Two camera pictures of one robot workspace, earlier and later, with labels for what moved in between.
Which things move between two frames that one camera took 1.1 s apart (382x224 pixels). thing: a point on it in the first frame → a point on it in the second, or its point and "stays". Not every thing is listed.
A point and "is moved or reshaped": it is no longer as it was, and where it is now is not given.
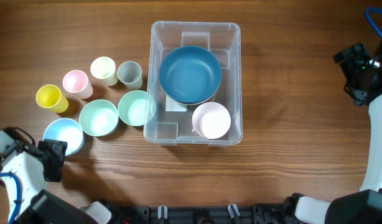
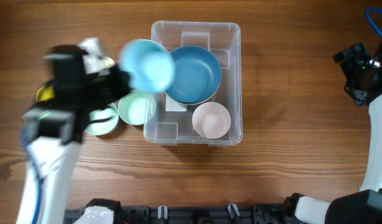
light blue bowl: [66, 129] is moved or reshaped
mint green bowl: [99, 117] stays
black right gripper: [346, 61] stays
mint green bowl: [137, 108] stays
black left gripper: [58, 147] → [113, 83]
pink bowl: [211, 120] stays
